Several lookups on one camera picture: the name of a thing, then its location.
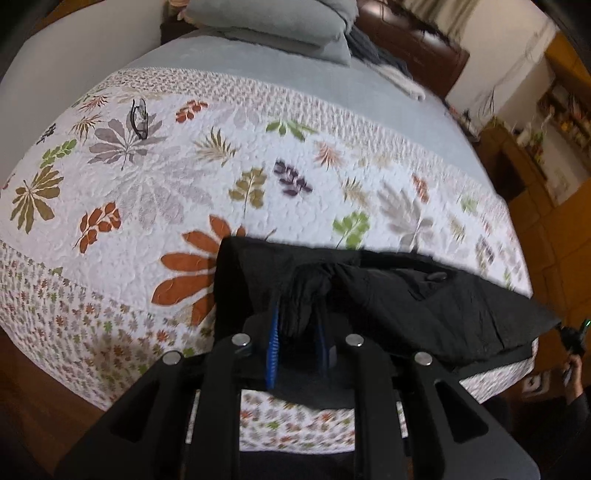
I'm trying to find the black pants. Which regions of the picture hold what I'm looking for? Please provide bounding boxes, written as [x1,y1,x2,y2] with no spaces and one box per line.
[213,236,558,410]

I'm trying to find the person's right hand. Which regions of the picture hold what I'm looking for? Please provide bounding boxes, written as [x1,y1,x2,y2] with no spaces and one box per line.
[563,355,586,405]

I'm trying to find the wooden side cabinet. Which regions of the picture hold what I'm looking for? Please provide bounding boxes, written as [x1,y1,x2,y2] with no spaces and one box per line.
[475,124,591,370]

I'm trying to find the wooden bookshelf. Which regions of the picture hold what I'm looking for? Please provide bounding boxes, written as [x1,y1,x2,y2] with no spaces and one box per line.
[538,32,590,172]

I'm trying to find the floral quilted bedspread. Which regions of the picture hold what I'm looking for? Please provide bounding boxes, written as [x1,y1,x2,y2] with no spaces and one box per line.
[0,67,539,455]

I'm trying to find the dark wooden headboard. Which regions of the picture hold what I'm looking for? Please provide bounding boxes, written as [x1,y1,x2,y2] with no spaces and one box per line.
[356,0,470,99]

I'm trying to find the grey bed sheet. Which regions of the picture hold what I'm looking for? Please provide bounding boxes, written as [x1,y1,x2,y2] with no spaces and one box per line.
[127,32,492,188]

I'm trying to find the dark grey folded blanket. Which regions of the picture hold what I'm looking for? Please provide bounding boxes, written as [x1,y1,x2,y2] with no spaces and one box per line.
[346,25,427,101]

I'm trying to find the black eyeglasses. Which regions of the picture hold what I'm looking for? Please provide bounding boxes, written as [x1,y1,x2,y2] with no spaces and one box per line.
[129,98,149,140]

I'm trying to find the grey pillow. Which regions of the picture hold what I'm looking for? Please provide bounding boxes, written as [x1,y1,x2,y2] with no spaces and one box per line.
[183,0,359,65]

